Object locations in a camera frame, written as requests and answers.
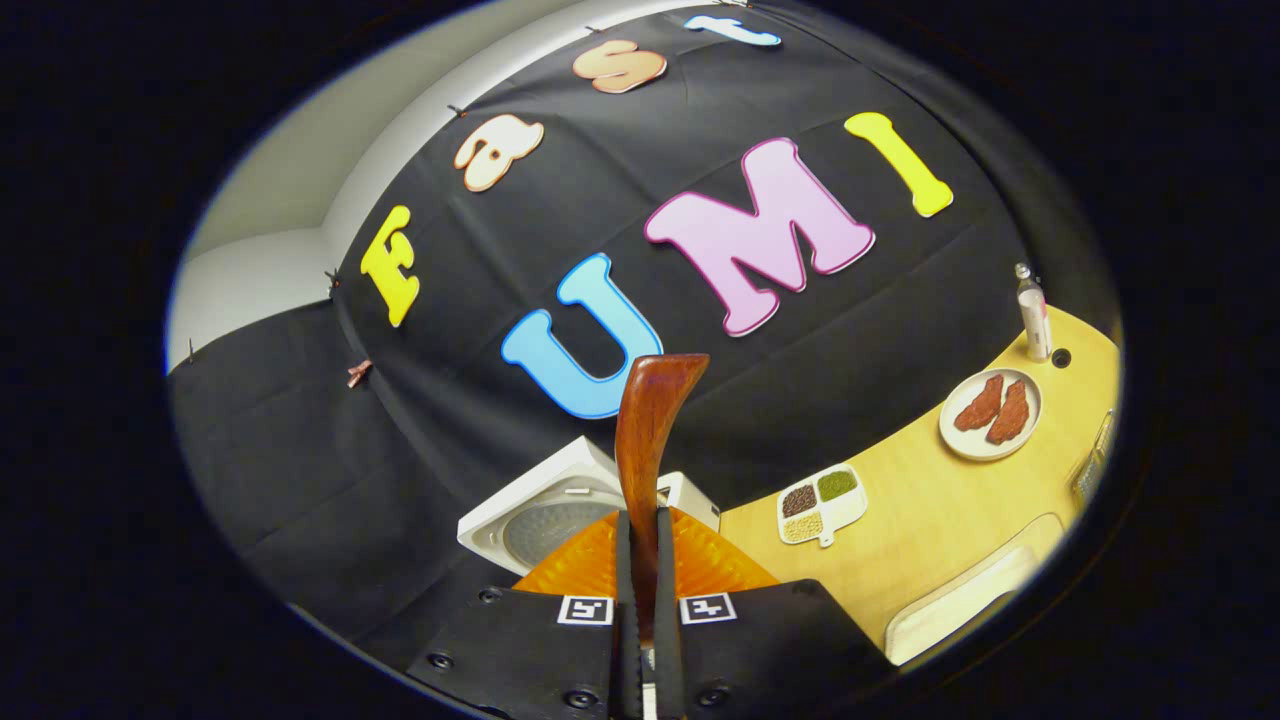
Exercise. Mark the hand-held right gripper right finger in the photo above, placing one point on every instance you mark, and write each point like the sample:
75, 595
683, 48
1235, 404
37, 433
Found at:
780, 640

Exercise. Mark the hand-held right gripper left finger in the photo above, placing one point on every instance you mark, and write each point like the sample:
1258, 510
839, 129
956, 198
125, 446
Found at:
520, 650

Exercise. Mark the white rice cooker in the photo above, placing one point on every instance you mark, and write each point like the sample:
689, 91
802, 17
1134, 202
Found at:
540, 500

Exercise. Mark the brown wooden spoon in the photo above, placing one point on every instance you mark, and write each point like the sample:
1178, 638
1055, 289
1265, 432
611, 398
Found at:
648, 440

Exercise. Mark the white divided grain dish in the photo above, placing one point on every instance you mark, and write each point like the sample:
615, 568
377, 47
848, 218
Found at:
845, 510

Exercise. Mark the pale rounded tray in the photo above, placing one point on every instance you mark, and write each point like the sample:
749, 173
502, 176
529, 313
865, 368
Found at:
970, 600

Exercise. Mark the black backdrop cloth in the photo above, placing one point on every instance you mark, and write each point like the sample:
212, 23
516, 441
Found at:
400, 450

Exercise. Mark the white round plate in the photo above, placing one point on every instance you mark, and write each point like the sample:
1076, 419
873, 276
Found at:
965, 445

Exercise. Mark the red meat slice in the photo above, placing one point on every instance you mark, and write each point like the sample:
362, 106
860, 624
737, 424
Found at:
1010, 415
978, 405

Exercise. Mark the copper clip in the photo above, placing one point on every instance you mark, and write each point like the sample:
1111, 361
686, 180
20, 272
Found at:
358, 374

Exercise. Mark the small clear bottle pink label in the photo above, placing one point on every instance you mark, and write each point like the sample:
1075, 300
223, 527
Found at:
1034, 320

